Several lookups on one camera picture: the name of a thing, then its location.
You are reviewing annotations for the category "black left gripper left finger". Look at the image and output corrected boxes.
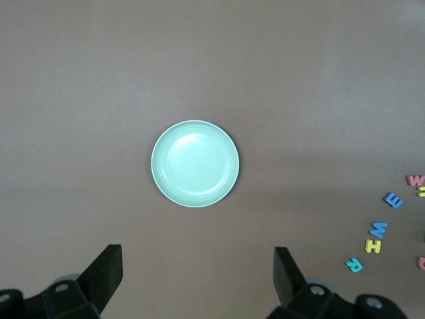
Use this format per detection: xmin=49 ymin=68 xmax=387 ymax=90
xmin=0 ymin=244 xmax=124 ymax=319

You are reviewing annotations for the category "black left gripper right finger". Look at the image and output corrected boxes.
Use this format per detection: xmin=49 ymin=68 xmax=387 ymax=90
xmin=265 ymin=246 xmax=408 ymax=319

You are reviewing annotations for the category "teal foam letter R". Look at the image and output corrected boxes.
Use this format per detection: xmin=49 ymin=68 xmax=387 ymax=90
xmin=345 ymin=257 xmax=364 ymax=273

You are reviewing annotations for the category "yellow foam letter H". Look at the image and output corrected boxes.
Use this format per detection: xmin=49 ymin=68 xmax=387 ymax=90
xmin=364 ymin=239 xmax=383 ymax=254

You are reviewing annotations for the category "blue capital letter W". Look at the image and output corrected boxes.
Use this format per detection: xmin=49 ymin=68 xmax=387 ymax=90
xmin=369 ymin=221 xmax=388 ymax=239

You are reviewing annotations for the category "blue lowercase letter m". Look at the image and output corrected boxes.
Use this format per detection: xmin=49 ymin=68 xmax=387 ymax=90
xmin=382 ymin=191 xmax=404 ymax=209

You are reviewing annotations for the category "pale green round plate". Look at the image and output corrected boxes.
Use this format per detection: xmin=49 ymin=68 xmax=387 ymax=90
xmin=151 ymin=120 xmax=240 ymax=209

